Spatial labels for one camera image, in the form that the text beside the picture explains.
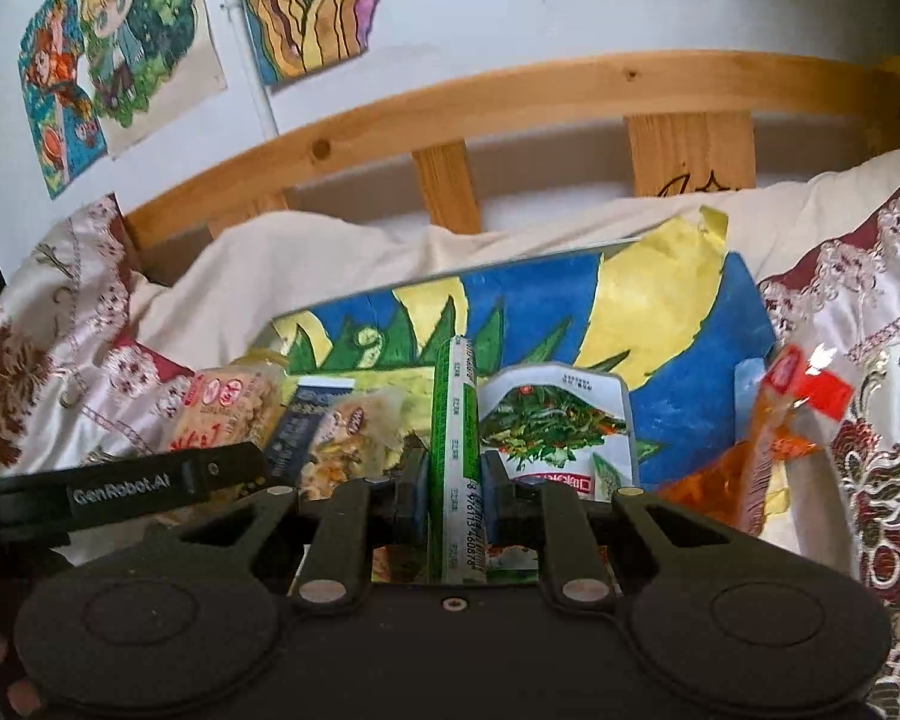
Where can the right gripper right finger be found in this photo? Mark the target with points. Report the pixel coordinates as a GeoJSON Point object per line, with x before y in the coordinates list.
{"type": "Point", "coordinates": [548, 518]}

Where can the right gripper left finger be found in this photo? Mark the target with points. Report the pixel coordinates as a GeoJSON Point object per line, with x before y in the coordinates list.
{"type": "Point", "coordinates": [360, 516]}

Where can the nut mix bar packet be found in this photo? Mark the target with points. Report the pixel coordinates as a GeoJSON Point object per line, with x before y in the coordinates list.
{"type": "Point", "coordinates": [359, 437]}

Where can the green white stick packet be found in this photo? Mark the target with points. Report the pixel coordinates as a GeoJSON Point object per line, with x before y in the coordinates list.
{"type": "Point", "coordinates": [457, 535]}

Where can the white green pickle packet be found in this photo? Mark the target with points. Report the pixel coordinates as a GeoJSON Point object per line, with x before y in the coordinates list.
{"type": "Point", "coordinates": [552, 421]}

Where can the dark blue milk powder box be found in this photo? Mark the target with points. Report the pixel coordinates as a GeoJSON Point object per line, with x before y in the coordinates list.
{"type": "Point", "coordinates": [287, 448]}

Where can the rice cracker snack bag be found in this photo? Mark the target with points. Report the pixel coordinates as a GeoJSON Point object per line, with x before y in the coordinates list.
{"type": "Point", "coordinates": [232, 404]}

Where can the orange red sauce packet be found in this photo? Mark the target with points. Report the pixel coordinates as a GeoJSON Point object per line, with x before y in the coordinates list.
{"type": "Point", "coordinates": [800, 403]}

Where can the floral satin bed cover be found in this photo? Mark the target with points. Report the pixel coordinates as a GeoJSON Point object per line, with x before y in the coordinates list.
{"type": "Point", "coordinates": [187, 614]}

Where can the grey tray with painted lining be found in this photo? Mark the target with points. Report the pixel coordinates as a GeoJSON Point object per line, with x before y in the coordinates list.
{"type": "Point", "coordinates": [671, 313]}

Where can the cream blanket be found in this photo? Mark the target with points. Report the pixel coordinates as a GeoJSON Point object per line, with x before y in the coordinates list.
{"type": "Point", "coordinates": [288, 260]}

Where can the orange hair girl drawing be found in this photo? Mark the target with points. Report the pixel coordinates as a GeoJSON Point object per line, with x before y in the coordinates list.
{"type": "Point", "coordinates": [67, 134]}

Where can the blond boy drawing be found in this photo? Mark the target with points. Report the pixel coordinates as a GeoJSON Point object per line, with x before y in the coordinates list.
{"type": "Point", "coordinates": [147, 63]}

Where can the white wall pipe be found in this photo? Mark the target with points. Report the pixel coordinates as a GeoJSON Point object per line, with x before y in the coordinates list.
{"type": "Point", "coordinates": [237, 15]}

